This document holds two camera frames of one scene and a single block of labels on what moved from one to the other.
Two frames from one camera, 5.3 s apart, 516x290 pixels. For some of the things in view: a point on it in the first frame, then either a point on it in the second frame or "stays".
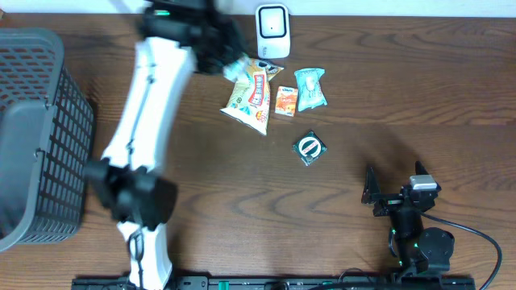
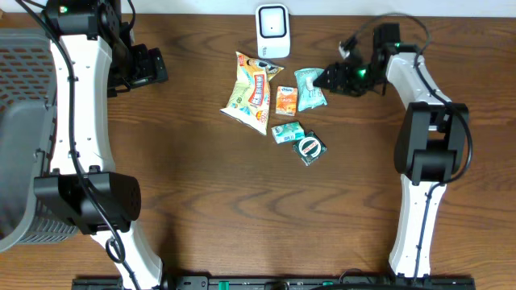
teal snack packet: [310, 93] stays
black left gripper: [238, 47] to [147, 72]
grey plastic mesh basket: [47, 137] stays
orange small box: [285, 101] stays
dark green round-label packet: [310, 147] stays
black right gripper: [389, 201] to [343, 81]
